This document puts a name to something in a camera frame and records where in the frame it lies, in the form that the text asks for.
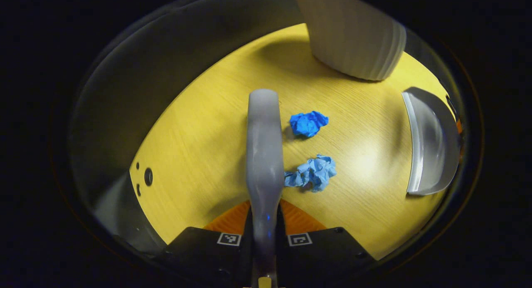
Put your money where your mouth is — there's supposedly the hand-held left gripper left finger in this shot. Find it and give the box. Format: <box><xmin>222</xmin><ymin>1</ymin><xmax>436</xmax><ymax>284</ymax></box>
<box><xmin>160</xmin><ymin>201</ymin><xmax>253</xmax><ymax>288</ymax></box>

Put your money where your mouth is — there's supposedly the grey plastic dustpan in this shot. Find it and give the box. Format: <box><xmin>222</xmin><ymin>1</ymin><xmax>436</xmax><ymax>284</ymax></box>
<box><xmin>401</xmin><ymin>87</ymin><xmax>462</xmax><ymax>196</ymax></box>

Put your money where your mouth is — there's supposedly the dark blue paper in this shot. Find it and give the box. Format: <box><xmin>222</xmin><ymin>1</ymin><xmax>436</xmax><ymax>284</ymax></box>
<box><xmin>289</xmin><ymin>111</ymin><xmax>329</xmax><ymax>138</ymax></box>

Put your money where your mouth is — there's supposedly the grey plastic garbage bin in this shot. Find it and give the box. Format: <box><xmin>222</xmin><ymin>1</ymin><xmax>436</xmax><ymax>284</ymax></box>
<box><xmin>291</xmin><ymin>0</ymin><xmax>407</xmax><ymax>81</ymax></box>

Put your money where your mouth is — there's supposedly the light blue paper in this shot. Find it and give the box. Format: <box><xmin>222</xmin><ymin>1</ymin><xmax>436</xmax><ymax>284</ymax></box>
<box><xmin>284</xmin><ymin>154</ymin><xmax>337</xmax><ymax>193</ymax></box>

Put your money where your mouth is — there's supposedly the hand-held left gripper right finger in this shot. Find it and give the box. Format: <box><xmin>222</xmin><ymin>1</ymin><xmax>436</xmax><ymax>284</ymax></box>
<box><xmin>277</xmin><ymin>199</ymin><xmax>377</xmax><ymax>288</ymax></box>

